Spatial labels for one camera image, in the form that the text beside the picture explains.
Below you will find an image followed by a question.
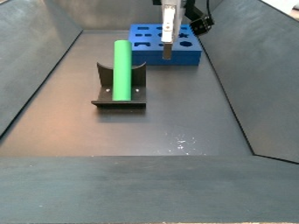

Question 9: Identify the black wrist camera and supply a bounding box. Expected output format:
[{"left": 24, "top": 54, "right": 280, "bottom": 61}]
[{"left": 184, "top": 6, "right": 213, "bottom": 36}]

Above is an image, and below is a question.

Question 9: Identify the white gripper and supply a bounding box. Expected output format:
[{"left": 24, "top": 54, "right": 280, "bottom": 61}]
[{"left": 152, "top": 0, "right": 195, "bottom": 60}]

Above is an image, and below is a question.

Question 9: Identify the green oval cylinder peg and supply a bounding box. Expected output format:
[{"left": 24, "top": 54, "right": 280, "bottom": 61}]
[{"left": 112, "top": 40, "right": 132, "bottom": 101}]

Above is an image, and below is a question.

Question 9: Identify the blue shape-sorting block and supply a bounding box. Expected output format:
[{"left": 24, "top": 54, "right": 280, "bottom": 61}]
[{"left": 125, "top": 23, "right": 203, "bottom": 67}]

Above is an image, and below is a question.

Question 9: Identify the black curved fixture stand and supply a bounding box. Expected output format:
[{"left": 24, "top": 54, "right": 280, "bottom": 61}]
[{"left": 91, "top": 64, "right": 145, "bottom": 109}]

